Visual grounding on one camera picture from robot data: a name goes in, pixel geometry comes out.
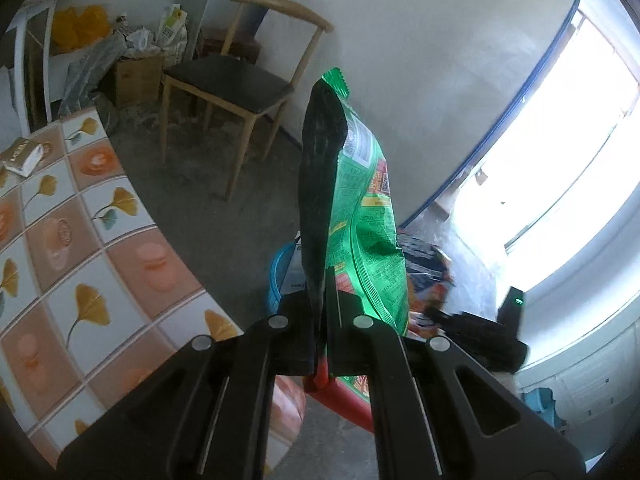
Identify blue plastic mesh basket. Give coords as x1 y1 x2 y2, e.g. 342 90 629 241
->
266 240 306 316

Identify small white carton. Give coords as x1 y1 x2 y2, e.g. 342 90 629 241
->
0 137 43 178

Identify dark orange snack bag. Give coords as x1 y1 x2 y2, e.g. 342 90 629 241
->
397 230 458 341

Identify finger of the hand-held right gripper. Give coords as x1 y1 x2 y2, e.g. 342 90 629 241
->
424 307 457 332

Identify wooden chair dark seat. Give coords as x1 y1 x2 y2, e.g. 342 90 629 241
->
160 0 335 202

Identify light blue plastic object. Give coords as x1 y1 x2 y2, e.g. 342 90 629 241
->
520 387 568 428

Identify white printed bag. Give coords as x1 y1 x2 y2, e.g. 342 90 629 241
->
155 4 191 56

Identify grey plastic bag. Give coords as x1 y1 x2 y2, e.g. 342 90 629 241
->
59 35 128 116

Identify cardboard box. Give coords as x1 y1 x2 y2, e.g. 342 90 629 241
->
112 55 166 108

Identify bright window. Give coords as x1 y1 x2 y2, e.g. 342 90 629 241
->
450 10 640 301

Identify green snack bag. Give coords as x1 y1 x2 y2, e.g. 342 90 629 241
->
298 69 411 436

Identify white plastic bag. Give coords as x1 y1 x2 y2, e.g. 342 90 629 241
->
122 27 163 58

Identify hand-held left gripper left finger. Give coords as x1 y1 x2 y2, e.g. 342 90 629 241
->
56 292 321 480

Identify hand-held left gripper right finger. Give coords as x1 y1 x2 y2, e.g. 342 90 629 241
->
324 266 587 480

